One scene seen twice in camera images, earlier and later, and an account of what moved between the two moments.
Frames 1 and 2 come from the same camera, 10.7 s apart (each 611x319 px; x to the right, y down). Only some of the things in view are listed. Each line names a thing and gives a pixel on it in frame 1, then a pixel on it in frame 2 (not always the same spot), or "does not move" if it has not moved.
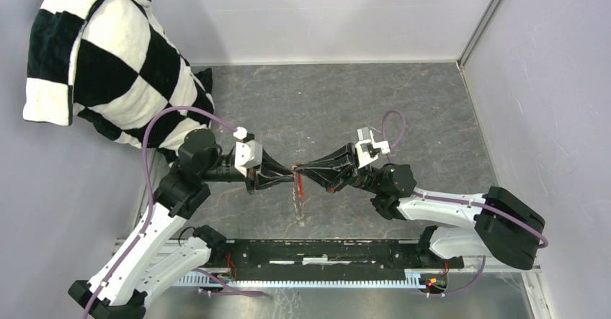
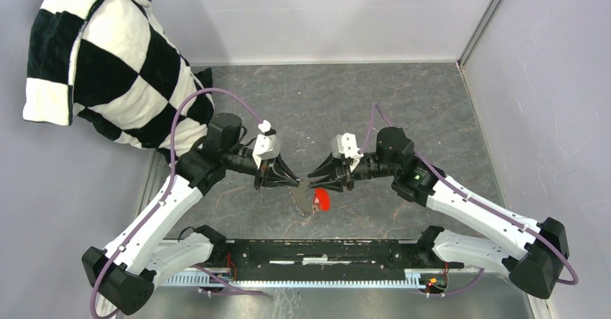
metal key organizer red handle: (300, 186) -> (324, 199)
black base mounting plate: (326, 258) does not move
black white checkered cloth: (99, 50) does not move
